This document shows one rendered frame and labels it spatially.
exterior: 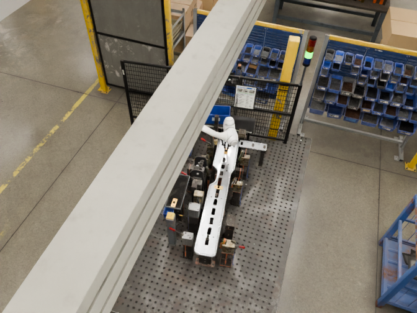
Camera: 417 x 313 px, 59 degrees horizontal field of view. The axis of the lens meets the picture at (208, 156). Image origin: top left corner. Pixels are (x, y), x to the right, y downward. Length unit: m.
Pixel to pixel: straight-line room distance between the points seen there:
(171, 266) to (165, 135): 2.88
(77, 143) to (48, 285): 5.04
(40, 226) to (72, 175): 0.78
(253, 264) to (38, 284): 3.06
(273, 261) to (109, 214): 3.06
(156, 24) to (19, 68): 3.01
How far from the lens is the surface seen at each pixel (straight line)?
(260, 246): 3.56
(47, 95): 6.43
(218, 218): 3.31
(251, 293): 3.36
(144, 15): 5.07
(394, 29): 5.69
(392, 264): 4.53
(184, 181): 3.34
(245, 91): 3.93
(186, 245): 3.23
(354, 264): 4.56
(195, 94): 0.66
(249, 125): 4.06
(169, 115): 0.62
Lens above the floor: 3.81
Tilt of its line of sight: 49 degrees down
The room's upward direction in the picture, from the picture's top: 3 degrees clockwise
